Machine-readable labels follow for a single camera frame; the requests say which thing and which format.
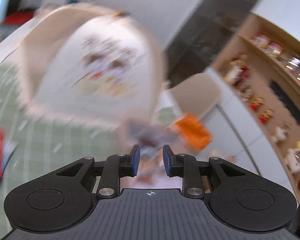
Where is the clear round pastry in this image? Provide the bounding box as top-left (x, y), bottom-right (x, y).
top-left (127, 120), bottom-right (178, 185)

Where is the orange plastic bag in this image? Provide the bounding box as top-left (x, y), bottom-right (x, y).
top-left (170, 113), bottom-right (212, 152)

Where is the pink cardboard gift box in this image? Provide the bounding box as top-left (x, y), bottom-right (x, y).
top-left (116, 121), bottom-right (192, 189)

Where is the beige chair right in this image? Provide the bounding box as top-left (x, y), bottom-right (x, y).
top-left (169, 73), bottom-right (222, 120)

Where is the green grid tablecloth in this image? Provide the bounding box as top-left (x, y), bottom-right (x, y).
top-left (0, 64), bottom-right (180, 235)

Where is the cartoon printed food cover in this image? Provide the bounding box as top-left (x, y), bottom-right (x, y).
top-left (17, 3), bottom-right (167, 127)

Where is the wooden display shelf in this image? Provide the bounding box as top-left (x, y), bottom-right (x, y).
top-left (211, 14), bottom-right (300, 200)

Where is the dark glass cabinet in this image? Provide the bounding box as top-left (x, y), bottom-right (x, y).
top-left (166, 0), bottom-right (258, 87)

